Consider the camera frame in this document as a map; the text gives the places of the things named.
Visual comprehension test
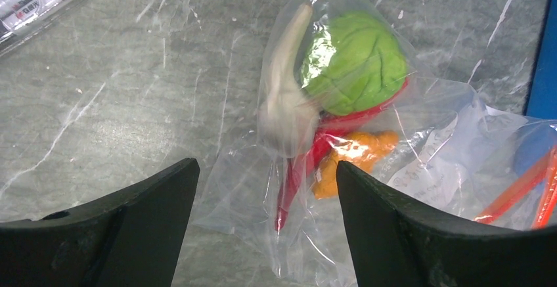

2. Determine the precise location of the orange fake carrot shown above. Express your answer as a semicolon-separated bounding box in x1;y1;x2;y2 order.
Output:
312;131;399;200

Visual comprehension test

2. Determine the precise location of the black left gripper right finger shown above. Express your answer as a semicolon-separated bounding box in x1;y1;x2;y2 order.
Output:
336;161;556;286

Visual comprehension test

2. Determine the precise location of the clear zip bag red seal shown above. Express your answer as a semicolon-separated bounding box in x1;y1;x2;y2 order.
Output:
194;0;556;286

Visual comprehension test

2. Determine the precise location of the red fake chili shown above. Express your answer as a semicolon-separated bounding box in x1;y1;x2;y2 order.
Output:
273;80;409;232

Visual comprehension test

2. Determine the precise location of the green fake pepper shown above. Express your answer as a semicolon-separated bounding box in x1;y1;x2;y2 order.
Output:
300;11;409;116

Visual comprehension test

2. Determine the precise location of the blue plastic bin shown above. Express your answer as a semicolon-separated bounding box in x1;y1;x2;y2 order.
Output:
525;0;556;120

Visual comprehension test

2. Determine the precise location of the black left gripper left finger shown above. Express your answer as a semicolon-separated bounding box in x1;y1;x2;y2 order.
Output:
1;158;200;286

